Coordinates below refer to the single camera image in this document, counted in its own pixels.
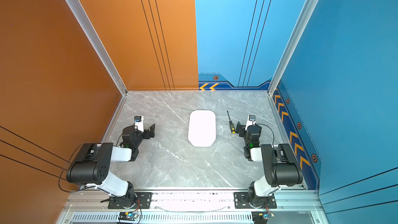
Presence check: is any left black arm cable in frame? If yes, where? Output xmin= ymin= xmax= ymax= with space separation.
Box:
xmin=57 ymin=141 xmax=94 ymax=193

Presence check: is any circuit board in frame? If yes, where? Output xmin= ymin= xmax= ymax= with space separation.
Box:
xmin=251 ymin=211 xmax=275 ymax=224
xmin=117 ymin=212 xmax=140 ymax=224

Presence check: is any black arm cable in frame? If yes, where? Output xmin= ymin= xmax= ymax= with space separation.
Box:
xmin=257 ymin=123 xmax=276 ymax=145
xmin=57 ymin=141 xmax=94 ymax=193

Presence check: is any right circuit board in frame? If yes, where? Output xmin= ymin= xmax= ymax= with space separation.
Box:
xmin=251 ymin=211 xmax=275 ymax=224

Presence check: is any white plastic bin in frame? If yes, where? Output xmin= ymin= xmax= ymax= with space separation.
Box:
xmin=188 ymin=110 xmax=216 ymax=147

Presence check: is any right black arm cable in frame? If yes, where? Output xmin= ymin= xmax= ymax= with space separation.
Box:
xmin=257 ymin=123 xmax=276 ymax=145

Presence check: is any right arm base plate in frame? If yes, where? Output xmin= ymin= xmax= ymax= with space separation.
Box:
xmin=233 ymin=192 xmax=277 ymax=209

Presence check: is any aluminium front rail frame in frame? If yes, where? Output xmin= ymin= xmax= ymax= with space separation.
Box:
xmin=57 ymin=188 xmax=329 ymax=224

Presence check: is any left circuit board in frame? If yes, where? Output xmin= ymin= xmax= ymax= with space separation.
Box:
xmin=117 ymin=212 xmax=140 ymax=224

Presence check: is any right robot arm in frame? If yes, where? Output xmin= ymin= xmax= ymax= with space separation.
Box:
xmin=235 ymin=123 xmax=304 ymax=208

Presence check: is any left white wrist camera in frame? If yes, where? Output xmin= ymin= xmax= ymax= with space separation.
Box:
xmin=134 ymin=116 xmax=144 ymax=132

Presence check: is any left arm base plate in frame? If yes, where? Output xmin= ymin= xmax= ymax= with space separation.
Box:
xmin=107 ymin=192 xmax=153 ymax=209

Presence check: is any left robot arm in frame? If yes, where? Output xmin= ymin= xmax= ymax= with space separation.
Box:
xmin=66 ymin=123 xmax=155 ymax=209

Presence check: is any black yellow screwdriver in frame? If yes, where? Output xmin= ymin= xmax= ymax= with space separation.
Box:
xmin=227 ymin=111 xmax=236 ymax=133

